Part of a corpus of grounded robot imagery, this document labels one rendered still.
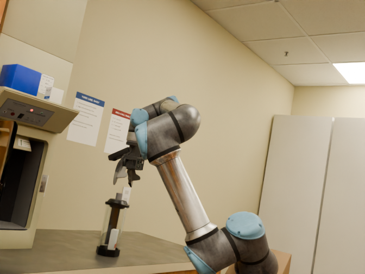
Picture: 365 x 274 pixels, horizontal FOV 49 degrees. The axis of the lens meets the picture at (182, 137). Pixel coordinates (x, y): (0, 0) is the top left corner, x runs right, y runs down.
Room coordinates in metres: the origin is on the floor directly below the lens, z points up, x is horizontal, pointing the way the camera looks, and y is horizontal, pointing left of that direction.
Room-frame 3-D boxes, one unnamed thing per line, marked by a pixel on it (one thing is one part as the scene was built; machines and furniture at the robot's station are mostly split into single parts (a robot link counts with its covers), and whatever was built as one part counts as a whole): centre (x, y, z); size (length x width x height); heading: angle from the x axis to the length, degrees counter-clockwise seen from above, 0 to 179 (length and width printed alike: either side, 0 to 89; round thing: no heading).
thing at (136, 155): (1.78, 0.20, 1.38); 0.09 x 0.08 x 0.12; 66
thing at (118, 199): (1.79, 0.23, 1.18); 0.09 x 0.09 x 0.07
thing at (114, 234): (1.79, 0.23, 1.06); 0.11 x 0.11 x 0.21
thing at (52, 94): (1.52, 0.52, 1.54); 0.05 x 0.05 x 0.06; 43
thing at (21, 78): (1.41, 0.61, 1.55); 0.10 x 0.10 x 0.09; 52
